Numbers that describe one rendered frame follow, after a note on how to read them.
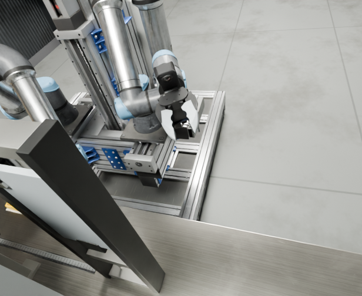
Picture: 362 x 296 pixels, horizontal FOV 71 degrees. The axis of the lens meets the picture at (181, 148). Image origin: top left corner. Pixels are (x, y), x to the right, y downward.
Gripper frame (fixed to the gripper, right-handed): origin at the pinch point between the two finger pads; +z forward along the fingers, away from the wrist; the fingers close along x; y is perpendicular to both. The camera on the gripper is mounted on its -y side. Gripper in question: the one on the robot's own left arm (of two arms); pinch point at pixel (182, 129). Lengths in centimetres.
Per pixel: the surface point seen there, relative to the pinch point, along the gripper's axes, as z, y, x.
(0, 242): -6, 25, 69
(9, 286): 25.1, -7.8, 26.2
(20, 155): 19.3, -21.8, 14.1
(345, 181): -44, 136, -83
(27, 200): 14.1, -10.2, 24.3
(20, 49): -350, 67, 199
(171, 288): 19.3, 31.8, 17.0
